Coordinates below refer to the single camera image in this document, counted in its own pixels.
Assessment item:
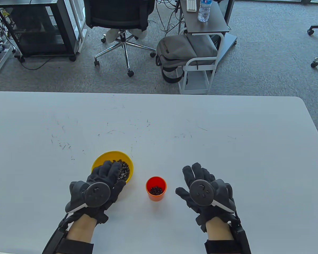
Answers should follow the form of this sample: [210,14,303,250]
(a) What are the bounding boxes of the yellow plastic bowl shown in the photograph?
[91,151,134,185]

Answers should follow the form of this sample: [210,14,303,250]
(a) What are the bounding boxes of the black left forearm box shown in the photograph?
[42,214,69,254]

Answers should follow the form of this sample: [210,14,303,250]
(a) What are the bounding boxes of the black right wrist strap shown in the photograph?
[204,239,237,254]

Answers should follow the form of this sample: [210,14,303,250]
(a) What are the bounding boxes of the dark top side table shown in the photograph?
[178,0,230,95]

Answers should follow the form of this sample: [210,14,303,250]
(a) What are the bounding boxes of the large pile of coffee beans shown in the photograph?
[112,159,130,182]

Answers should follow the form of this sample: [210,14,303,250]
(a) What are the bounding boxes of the person's left forearm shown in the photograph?
[66,214,97,242]

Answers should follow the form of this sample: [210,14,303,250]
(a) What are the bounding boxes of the beige slipper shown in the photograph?
[129,29,148,40]
[105,29,122,43]

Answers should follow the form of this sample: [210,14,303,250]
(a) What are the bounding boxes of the black right hand controller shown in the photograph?
[189,179,236,213]

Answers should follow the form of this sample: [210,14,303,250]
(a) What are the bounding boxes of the black hand controller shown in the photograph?
[65,181,112,214]
[189,179,236,213]

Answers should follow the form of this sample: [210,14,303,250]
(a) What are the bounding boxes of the black wrist strap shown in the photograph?
[57,238,94,254]
[204,239,237,254]

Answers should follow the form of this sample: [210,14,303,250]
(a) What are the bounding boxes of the person's right forearm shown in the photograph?
[205,217,235,241]

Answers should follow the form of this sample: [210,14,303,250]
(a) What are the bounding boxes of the person's right hand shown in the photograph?
[175,162,240,233]

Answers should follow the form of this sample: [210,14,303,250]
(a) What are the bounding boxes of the black cabinet power cable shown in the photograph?
[15,54,53,71]

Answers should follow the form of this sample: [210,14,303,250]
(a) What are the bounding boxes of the black desk panel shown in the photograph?
[219,0,235,25]

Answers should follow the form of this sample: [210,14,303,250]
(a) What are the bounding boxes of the black left hand controller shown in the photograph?
[65,181,112,214]

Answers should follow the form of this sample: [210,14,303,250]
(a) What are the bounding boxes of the black left wrist strap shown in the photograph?
[57,238,94,254]

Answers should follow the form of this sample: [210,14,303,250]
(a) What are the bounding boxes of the person's left hand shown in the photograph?
[65,160,126,225]

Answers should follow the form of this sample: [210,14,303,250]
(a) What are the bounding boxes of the grey backpack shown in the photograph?
[156,34,218,84]

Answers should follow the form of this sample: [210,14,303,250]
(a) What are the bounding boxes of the clear plastic water bottle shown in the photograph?
[197,0,211,22]

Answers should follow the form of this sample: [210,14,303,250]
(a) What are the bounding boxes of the orange plastic cup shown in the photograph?
[145,176,167,202]

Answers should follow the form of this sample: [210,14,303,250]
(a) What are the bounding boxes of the white metal rack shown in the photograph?
[64,0,88,53]

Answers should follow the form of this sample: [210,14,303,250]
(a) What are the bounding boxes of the black right forearm box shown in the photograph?
[229,224,251,254]

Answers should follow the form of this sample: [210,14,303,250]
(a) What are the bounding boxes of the black office chair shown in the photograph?
[83,0,156,78]

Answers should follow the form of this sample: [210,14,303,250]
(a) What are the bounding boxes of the black wheeled cabinet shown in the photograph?
[0,0,78,62]

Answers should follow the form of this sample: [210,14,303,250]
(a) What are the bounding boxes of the black floor cables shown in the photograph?
[155,0,184,35]

